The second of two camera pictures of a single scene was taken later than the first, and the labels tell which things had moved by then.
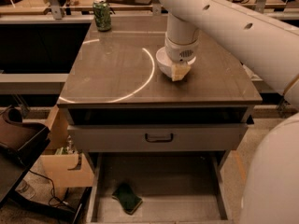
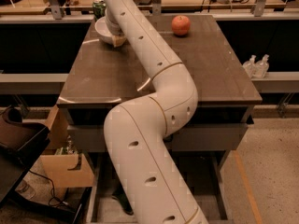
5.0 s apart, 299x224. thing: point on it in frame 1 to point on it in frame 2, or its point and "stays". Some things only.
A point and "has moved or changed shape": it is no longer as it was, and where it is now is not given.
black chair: (21, 143) stays
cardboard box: (64, 168) stays
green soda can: (102, 15) stays
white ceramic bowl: (163, 63) has moved or changed shape
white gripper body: (179, 52) to (111, 26)
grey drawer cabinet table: (155, 149) stays
